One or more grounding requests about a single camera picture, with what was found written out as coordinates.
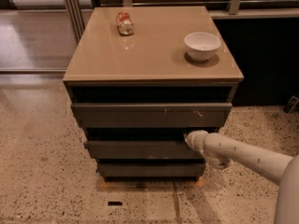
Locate grey drawer cabinet, tan top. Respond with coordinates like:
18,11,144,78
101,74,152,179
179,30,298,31
62,6,245,183

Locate dark floor outlet box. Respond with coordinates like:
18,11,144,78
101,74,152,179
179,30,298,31
283,96,299,113

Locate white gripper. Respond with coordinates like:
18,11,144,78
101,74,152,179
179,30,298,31
185,130,208,152

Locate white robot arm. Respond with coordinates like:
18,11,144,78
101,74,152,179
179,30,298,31
185,130,299,224

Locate clear bottle, red label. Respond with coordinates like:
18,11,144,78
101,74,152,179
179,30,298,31
116,11,134,35

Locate grey drawer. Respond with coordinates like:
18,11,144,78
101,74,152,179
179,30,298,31
87,141,201,160
71,103,232,128
97,163,206,177

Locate white ceramic bowl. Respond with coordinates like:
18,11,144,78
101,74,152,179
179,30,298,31
184,32,221,62

